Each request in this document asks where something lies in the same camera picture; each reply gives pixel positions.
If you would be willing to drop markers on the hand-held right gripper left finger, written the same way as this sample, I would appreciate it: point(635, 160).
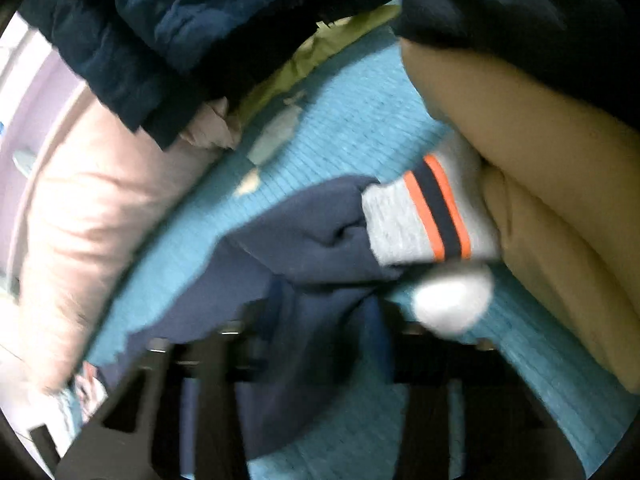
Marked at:
point(220, 410)

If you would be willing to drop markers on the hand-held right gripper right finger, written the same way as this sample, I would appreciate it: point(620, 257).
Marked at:
point(425, 430)

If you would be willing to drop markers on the grey navy orange-striped sweater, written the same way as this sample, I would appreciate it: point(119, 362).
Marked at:
point(310, 240)

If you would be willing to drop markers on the pink puffy quilt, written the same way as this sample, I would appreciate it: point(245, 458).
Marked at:
point(100, 200)

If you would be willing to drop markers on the tan folded cloth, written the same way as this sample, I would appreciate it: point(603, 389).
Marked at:
point(550, 160)

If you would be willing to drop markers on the teal quilted round mat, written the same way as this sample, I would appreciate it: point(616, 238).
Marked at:
point(360, 110)

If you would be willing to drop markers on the green cloth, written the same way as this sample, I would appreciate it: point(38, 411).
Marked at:
point(320, 55)

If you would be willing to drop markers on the navy puffer jacket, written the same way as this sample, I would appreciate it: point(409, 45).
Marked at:
point(175, 20)

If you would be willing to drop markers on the dark cloth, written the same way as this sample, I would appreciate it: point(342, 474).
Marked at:
point(500, 10)

